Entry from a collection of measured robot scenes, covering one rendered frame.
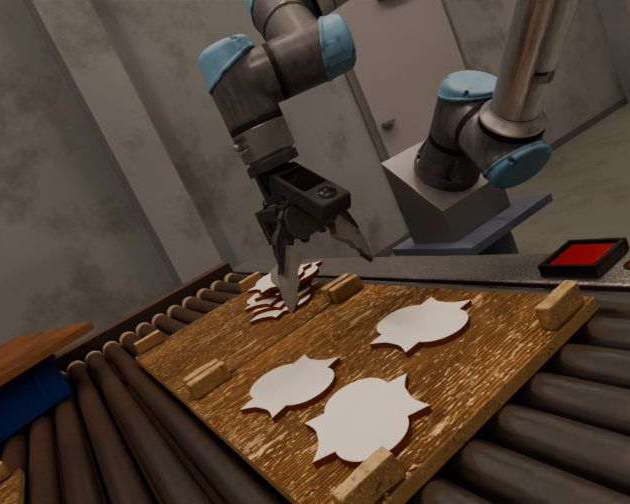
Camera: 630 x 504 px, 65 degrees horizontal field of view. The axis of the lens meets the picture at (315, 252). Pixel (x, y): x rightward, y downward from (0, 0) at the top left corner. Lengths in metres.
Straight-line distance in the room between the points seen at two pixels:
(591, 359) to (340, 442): 0.24
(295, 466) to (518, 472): 0.20
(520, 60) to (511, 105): 0.08
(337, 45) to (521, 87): 0.35
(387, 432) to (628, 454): 0.18
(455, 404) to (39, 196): 3.28
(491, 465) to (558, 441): 0.05
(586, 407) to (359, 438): 0.19
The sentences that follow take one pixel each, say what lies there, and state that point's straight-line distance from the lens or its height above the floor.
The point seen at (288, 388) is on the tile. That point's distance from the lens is 0.62.
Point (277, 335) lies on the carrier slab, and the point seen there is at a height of 0.94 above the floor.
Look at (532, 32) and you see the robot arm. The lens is 0.85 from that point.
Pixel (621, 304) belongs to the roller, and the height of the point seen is 0.92.
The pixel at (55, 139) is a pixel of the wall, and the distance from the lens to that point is 3.62.
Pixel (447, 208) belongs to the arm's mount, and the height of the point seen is 0.94.
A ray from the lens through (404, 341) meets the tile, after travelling 0.60.
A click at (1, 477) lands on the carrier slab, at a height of 0.94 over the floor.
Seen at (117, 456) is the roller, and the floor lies 0.92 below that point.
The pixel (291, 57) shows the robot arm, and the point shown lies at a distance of 0.66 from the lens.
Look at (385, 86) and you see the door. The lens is 4.54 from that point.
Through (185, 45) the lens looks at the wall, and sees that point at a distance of 3.93.
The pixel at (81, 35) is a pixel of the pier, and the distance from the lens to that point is 3.51.
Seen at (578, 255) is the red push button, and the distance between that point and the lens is 0.71.
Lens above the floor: 1.20
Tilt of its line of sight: 12 degrees down
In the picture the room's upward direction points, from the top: 25 degrees counter-clockwise
